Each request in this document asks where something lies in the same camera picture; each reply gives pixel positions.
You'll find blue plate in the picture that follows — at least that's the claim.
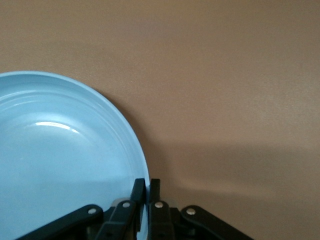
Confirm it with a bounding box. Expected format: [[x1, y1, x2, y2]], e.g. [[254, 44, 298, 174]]
[[0, 70, 152, 240]]

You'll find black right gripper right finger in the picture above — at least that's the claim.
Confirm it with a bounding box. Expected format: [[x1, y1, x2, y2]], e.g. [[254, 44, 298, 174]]
[[147, 178, 255, 240]]

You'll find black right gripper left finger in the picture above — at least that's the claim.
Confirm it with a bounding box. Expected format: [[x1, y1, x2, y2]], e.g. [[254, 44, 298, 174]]
[[14, 177, 147, 240]]

